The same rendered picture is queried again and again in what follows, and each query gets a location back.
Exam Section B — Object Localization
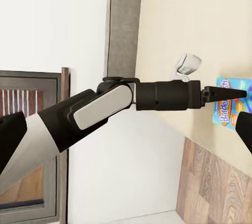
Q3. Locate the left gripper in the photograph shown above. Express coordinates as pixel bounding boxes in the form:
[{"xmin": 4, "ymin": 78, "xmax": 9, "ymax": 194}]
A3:
[{"xmin": 155, "ymin": 80, "xmax": 247, "ymax": 111}]

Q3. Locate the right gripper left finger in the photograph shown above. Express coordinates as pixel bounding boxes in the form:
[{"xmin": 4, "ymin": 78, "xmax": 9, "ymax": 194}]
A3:
[{"xmin": 0, "ymin": 111, "xmax": 27, "ymax": 174}]

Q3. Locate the board game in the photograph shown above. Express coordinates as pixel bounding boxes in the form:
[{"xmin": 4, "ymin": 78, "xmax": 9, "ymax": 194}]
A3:
[{"xmin": 213, "ymin": 77, "xmax": 252, "ymax": 130}]

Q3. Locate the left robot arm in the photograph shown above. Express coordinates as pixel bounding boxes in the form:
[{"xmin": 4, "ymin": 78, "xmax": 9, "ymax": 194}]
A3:
[{"xmin": 0, "ymin": 53, "xmax": 247, "ymax": 195}]

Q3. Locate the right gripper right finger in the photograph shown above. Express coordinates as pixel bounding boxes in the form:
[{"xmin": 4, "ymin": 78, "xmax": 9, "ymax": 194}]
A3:
[{"xmin": 235, "ymin": 111, "xmax": 252, "ymax": 154}]

